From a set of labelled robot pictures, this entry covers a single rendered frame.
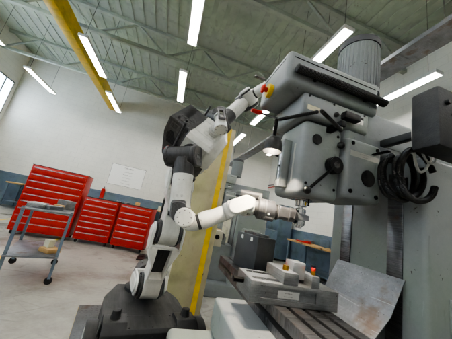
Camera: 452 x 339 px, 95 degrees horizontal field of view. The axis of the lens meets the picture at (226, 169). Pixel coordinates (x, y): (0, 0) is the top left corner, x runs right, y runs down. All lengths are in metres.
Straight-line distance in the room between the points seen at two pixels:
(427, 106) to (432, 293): 0.64
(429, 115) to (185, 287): 2.45
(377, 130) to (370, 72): 0.30
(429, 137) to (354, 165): 0.24
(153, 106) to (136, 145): 2.05
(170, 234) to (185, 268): 1.35
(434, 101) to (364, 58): 0.47
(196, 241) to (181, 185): 1.72
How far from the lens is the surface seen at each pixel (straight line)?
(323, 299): 0.96
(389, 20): 6.91
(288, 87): 0.94
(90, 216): 5.63
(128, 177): 9.99
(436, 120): 0.95
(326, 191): 0.91
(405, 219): 1.11
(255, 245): 1.19
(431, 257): 1.08
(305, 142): 0.90
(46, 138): 11.24
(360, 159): 1.03
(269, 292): 0.85
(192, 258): 2.59
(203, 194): 2.54
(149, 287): 1.46
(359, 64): 1.32
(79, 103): 11.36
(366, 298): 1.14
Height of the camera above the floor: 1.18
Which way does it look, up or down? 13 degrees up
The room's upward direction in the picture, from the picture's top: 11 degrees clockwise
